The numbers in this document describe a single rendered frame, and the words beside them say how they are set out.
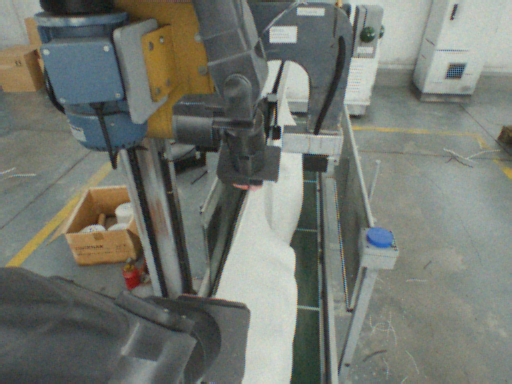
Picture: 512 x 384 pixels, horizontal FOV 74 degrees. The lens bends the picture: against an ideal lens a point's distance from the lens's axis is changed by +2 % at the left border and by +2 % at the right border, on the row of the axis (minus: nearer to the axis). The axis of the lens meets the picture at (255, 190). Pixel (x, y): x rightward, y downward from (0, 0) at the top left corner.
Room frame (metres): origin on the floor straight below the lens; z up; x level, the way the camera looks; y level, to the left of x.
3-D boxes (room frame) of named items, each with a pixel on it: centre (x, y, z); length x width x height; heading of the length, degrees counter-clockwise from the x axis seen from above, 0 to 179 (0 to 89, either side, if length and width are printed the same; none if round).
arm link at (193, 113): (0.44, 0.06, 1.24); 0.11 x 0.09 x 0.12; 81
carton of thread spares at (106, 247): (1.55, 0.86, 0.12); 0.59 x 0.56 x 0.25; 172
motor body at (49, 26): (0.67, 0.31, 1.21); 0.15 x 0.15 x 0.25
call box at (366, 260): (0.61, -0.30, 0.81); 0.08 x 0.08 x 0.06; 82
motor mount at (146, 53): (0.72, 0.22, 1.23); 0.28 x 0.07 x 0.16; 172
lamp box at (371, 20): (0.76, -0.22, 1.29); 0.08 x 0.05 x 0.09; 172
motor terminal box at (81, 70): (0.57, 0.28, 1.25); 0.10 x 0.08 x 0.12; 107
